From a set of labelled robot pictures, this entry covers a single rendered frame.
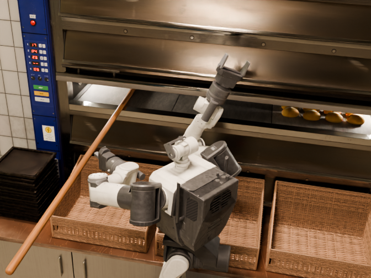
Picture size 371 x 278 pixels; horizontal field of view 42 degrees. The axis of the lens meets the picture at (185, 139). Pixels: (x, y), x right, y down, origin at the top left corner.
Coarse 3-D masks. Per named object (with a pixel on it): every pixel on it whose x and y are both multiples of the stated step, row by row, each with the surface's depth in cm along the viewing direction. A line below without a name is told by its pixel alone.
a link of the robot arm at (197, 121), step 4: (220, 108) 208; (220, 112) 207; (196, 116) 215; (200, 116) 216; (216, 116) 207; (220, 116) 207; (196, 120) 214; (200, 120) 215; (212, 120) 210; (216, 120) 208; (196, 124) 214; (200, 124) 213; (204, 124) 213; (208, 124) 212; (212, 124) 211; (200, 128) 215; (204, 128) 214; (208, 128) 213
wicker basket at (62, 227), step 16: (80, 160) 295; (96, 160) 296; (80, 176) 299; (80, 192) 302; (64, 208) 280; (80, 208) 292; (96, 208) 293; (112, 208) 293; (64, 224) 264; (80, 224) 262; (96, 224) 259; (112, 224) 258; (128, 224) 281; (80, 240) 267; (96, 240) 265; (112, 240) 262; (128, 240) 269; (144, 240) 270
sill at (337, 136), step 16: (96, 112) 283; (112, 112) 281; (128, 112) 279; (144, 112) 278; (160, 112) 279; (176, 112) 280; (224, 128) 273; (240, 128) 271; (256, 128) 269; (272, 128) 268; (288, 128) 268; (304, 128) 269; (368, 144) 262
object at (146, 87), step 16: (64, 80) 260; (80, 80) 258; (96, 80) 257; (144, 80) 264; (160, 80) 267; (240, 96) 246; (288, 96) 253; (304, 96) 255; (320, 96) 258; (352, 112) 239; (368, 112) 238
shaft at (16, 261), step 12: (120, 108) 276; (108, 120) 263; (96, 144) 239; (84, 156) 228; (72, 180) 212; (60, 192) 203; (48, 216) 190; (36, 228) 182; (24, 252) 172; (12, 264) 166
